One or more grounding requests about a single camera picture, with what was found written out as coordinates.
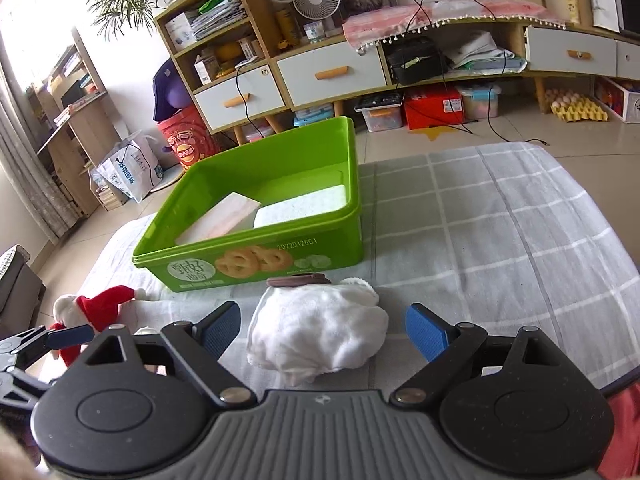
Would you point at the wooden desk shelf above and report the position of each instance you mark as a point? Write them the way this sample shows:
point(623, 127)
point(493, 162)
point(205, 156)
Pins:
point(74, 103)

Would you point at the red cardboard box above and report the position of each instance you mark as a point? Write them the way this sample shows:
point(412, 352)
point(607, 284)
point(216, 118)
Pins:
point(433, 106)

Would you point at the low wooden tv bench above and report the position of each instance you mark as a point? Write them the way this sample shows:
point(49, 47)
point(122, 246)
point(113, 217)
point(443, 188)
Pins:
point(576, 50)

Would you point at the black bag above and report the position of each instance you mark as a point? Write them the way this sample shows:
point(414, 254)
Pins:
point(412, 60)

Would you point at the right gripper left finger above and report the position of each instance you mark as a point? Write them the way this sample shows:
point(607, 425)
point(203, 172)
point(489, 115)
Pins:
point(196, 349)

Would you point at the pink lace cloth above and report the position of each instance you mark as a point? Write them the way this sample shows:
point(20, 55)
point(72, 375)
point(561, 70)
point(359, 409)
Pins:
point(367, 30)

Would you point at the white santa plush toy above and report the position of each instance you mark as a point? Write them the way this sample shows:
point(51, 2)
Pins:
point(100, 311)

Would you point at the yellow egg tray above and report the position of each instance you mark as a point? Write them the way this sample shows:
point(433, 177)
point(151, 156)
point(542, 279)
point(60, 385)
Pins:
point(571, 106)

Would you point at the wooden two-drawer cabinet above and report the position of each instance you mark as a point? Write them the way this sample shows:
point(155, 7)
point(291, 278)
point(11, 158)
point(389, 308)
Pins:
point(329, 71)

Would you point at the black microwave oven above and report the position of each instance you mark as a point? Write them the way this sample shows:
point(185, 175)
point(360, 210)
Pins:
point(628, 15)

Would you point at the pink white sponge block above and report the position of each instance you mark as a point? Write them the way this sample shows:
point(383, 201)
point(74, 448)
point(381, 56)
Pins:
point(234, 213)

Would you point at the white cloth with brown band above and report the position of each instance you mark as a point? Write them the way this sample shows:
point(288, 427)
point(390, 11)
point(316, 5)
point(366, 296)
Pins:
point(309, 330)

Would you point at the grey checked table cloth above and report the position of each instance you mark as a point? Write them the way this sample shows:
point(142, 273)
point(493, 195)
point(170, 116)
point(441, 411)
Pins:
point(499, 235)

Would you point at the clear box blue lid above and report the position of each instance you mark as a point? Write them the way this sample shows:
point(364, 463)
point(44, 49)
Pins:
point(310, 115)

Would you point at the white paper shopping bag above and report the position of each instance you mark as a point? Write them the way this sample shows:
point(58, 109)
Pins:
point(132, 166)

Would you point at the red printed bucket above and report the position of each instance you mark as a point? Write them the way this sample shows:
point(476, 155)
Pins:
point(187, 135)

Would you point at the green plastic cookie box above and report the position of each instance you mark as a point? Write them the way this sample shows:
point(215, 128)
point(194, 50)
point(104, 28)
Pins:
point(283, 166)

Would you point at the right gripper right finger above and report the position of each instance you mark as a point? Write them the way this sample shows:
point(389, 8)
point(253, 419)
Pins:
point(449, 350)

